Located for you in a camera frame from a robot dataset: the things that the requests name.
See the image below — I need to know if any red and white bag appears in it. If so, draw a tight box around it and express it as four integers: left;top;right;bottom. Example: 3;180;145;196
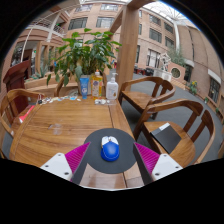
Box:
18;105;36;124

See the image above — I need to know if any blue and white computer mouse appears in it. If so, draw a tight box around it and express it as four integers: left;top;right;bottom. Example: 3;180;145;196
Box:
100;135;121;163

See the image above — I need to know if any yellow liquid bottle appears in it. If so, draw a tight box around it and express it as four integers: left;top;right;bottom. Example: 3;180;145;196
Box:
90;69;104;99

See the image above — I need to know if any white statue on pedestal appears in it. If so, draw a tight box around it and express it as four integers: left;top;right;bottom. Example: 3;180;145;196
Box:
155;52;173;82

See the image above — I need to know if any white pump bottle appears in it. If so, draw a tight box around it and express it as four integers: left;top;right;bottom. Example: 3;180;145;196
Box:
105;72;120;101

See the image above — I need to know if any blue tube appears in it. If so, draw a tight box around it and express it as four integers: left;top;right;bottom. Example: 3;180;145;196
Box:
79;74;91;100

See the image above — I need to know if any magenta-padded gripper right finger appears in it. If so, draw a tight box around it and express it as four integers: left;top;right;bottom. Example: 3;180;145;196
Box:
132;142;184;186

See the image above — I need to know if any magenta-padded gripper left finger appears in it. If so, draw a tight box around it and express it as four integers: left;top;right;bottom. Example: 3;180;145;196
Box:
39;141;92;185

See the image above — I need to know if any green potted plant, white pot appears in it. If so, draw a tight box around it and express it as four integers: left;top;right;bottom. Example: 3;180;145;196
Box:
46;28;123;96

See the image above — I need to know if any dark round mouse pad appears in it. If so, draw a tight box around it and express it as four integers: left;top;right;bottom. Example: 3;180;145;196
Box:
83;127;138;175

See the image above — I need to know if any dark red wooden pedestal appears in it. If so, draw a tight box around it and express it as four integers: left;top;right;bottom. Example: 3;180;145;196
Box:
2;59;32;114

